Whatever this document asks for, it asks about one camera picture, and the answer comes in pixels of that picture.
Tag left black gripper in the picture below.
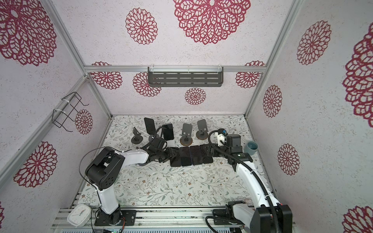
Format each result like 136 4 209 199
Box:
157 147 177 163

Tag black smartphone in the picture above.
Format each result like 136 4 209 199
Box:
170 147 181 167
144 117 156 135
200 144 213 164
162 123 174 141
189 146 203 166
179 147 192 167

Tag black phone stand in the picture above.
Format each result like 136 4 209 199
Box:
131 127 143 145

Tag grey phone stand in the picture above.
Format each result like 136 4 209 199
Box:
138 162 149 167

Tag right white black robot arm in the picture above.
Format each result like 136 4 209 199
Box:
205 129 293 233

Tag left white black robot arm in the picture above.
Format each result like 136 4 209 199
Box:
81 139 178 226

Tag back left grey stand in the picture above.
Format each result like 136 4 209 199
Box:
149 134 159 142

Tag clear acrylic phone stand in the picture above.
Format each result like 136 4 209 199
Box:
167 140 175 148

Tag wooden base phone stand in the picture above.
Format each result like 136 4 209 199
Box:
180 123 193 147

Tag teal ceramic cup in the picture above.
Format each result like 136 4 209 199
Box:
243 141 258 156

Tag white alarm clock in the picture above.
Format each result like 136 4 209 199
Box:
67 204 92 227

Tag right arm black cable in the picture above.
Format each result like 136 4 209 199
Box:
204 130 282 233

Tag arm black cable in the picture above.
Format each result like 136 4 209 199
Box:
78 126 168 233
204 130 282 233

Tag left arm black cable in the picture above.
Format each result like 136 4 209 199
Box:
78 126 168 233

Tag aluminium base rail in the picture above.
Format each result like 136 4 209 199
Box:
50 206 236 230

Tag grey wall shelf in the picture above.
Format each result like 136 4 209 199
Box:
148 67 224 87

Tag black wire wall rack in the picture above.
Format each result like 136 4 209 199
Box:
51 92 89 133

